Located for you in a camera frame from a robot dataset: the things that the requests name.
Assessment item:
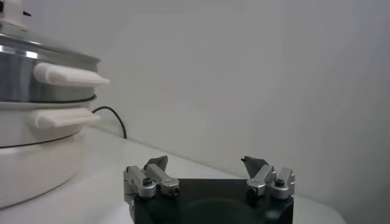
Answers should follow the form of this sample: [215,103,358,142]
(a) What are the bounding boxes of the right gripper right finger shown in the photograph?
[240,155,296,200]

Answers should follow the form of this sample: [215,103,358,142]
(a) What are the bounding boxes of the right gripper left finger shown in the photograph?
[123,155,180,202]

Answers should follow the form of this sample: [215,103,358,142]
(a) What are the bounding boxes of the round glass pot lid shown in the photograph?
[0,0,101,65]

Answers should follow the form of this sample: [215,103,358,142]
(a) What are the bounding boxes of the stainless steel steamer basket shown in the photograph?
[0,45,110,103]

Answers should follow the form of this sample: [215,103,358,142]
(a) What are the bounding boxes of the white electric cooking pot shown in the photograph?
[0,94,102,209]

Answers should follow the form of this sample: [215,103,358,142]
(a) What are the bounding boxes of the black pot power cord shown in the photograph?
[91,105,127,139]

